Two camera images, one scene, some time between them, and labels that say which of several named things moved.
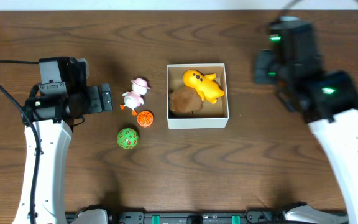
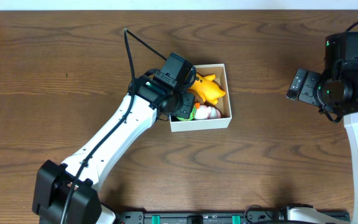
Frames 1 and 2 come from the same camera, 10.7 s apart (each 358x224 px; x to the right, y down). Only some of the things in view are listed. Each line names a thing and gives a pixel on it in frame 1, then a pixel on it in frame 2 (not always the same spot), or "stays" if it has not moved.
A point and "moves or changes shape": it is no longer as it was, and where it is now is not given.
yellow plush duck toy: x=206 y=84 stays
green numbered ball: x=127 y=139 moves or changes shape
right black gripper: x=268 y=59 to x=307 y=94
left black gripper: x=101 y=98 to x=184 y=107
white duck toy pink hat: x=133 y=99 moves or changes shape
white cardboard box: x=211 y=115 stays
